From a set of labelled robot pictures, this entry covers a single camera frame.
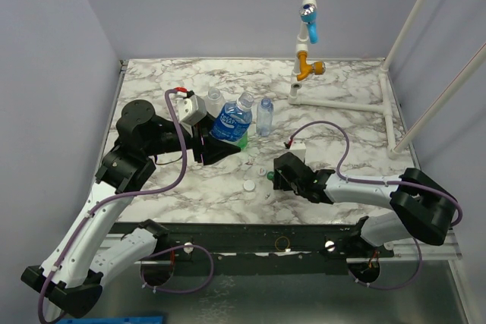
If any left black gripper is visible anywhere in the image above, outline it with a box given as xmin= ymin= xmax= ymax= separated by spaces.
xmin=144 ymin=111 xmax=241 ymax=164

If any green plastic bottle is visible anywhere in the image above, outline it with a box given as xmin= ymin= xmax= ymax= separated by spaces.
xmin=237 ymin=131 xmax=248 ymax=150

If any blue label clear bottle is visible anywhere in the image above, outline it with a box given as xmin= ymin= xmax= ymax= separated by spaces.
xmin=210 ymin=92 xmax=254 ymax=143

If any large clear plastic bottle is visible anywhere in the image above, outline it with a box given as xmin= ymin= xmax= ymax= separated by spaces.
xmin=204 ymin=87 xmax=226 ymax=118

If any small clear water bottle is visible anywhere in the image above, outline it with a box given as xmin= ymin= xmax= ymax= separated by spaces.
xmin=256 ymin=98 xmax=273 ymax=137

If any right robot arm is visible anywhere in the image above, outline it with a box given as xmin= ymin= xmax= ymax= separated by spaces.
xmin=273 ymin=152 xmax=462 ymax=257

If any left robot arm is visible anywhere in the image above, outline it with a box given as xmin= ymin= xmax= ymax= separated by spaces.
xmin=21 ymin=99 xmax=240 ymax=323

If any yellow faucet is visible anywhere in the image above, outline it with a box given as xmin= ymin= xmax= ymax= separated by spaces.
xmin=296 ymin=50 xmax=326 ymax=82

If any blue faucet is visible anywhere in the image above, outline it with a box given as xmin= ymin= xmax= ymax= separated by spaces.
xmin=299 ymin=3 xmax=319 ymax=44

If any blue bin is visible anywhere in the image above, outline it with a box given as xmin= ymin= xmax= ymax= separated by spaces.
xmin=58 ymin=316 xmax=166 ymax=324

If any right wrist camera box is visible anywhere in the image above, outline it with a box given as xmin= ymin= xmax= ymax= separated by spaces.
xmin=285 ymin=141 xmax=307 ymax=162

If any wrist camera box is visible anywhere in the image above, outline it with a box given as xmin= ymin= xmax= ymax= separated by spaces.
xmin=285 ymin=141 xmax=307 ymax=162
xmin=176 ymin=88 xmax=207 ymax=126

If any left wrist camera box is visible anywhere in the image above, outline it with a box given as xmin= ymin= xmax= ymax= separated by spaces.
xmin=176 ymin=88 xmax=207 ymax=126

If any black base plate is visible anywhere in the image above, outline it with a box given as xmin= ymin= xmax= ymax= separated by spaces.
xmin=102 ymin=219 xmax=396 ymax=278

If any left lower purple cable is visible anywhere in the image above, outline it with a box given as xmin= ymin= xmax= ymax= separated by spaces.
xmin=140 ymin=244 xmax=214 ymax=294

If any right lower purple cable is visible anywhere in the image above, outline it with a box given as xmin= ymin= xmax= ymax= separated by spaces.
xmin=351 ymin=238 xmax=423 ymax=291

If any aluminium rail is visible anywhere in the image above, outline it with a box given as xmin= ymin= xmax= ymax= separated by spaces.
xmin=97 ymin=230 xmax=462 ymax=262

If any white pipe frame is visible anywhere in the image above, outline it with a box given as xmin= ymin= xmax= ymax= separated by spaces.
xmin=287 ymin=0 xmax=486 ymax=160

